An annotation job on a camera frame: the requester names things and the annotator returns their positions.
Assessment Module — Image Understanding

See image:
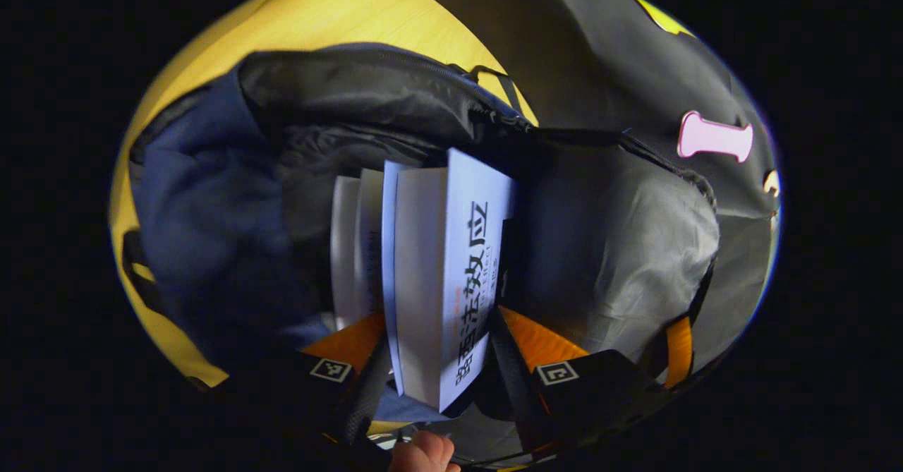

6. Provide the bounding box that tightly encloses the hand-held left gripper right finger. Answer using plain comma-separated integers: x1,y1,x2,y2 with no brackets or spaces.
487,306,671,456

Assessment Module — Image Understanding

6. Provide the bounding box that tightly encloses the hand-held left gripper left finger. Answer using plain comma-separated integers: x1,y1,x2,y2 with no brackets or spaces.
226,310,389,449

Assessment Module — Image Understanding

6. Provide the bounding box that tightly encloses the white book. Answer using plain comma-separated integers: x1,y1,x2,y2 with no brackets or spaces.
381,149,519,416
330,169,387,330

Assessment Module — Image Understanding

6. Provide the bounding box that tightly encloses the navy blue schoolbag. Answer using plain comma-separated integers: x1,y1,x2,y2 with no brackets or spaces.
123,42,720,423

